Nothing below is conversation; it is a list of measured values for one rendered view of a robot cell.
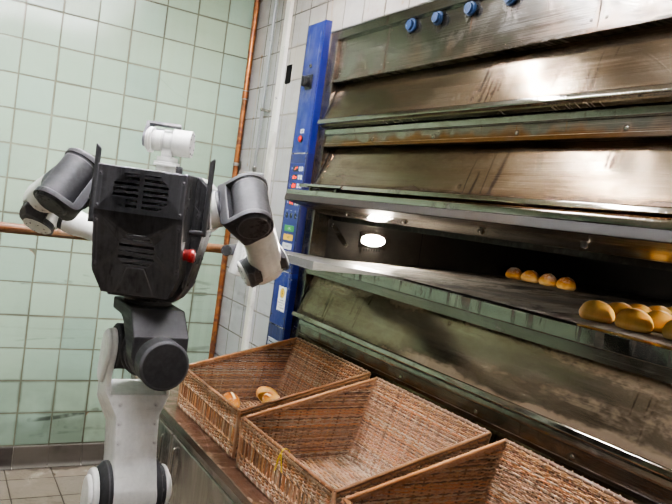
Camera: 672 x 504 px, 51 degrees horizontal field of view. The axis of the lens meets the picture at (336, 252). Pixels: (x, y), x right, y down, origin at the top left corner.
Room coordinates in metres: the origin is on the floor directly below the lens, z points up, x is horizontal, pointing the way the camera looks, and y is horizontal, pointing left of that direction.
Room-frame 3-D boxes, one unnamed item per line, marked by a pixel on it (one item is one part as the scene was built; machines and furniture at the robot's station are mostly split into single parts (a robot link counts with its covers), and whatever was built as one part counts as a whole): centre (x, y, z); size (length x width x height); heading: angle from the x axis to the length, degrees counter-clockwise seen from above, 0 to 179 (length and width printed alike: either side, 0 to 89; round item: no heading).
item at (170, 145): (1.74, 0.44, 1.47); 0.10 x 0.07 x 0.09; 91
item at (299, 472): (1.94, -0.13, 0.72); 0.56 x 0.49 x 0.28; 31
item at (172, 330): (1.66, 0.41, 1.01); 0.28 x 0.13 x 0.18; 30
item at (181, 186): (1.68, 0.44, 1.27); 0.34 x 0.30 x 0.36; 91
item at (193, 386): (2.46, 0.17, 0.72); 0.56 x 0.49 x 0.28; 31
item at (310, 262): (2.55, 0.05, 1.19); 0.55 x 0.36 x 0.03; 30
